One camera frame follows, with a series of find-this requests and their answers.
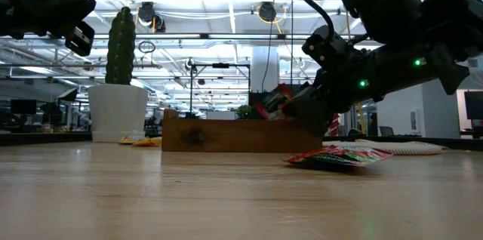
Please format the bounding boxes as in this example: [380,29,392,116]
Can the round woven beige placemat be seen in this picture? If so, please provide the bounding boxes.
[322,138,449,156]

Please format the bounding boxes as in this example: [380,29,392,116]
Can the green cactus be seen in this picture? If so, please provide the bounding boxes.
[104,5,137,85]

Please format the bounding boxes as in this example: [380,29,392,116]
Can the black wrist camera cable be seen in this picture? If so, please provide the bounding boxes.
[282,0,334,41]

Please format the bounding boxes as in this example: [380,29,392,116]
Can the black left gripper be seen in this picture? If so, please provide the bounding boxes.
[0,0,97,57]

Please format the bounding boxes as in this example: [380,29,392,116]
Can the black camera rig frame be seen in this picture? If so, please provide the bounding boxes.
[188,62,252,118]

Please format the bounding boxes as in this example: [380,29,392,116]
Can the yellow lemon tea bag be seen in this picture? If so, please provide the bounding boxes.
[131,137,163,148]

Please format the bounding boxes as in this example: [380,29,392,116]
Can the brown wooden compartment tray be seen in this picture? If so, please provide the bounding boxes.
[162,108,324,153]

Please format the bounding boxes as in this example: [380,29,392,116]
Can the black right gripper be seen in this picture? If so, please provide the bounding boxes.
[281,24,382,137]

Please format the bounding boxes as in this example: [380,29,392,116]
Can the black ceiling cable reel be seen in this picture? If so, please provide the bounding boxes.
[257,1,278,23]
[137,1,167,33]

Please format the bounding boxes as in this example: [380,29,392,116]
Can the red white striped pole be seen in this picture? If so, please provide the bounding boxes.
[330,113,340,137]

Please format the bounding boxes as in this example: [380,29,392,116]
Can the small green plant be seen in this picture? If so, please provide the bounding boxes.
[235,104,254,121]

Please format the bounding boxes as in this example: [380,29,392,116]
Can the white hexagonal plant pot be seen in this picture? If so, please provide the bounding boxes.
[87,83,150,143]

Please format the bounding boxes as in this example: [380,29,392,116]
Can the red strawberry tea bag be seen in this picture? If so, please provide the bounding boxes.
[253,83,296,121]
[283,144,394,168]

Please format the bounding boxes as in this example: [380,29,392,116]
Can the black computer monitor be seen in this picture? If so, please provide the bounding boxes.
[463,91,483,121]
[10,99,38,115]

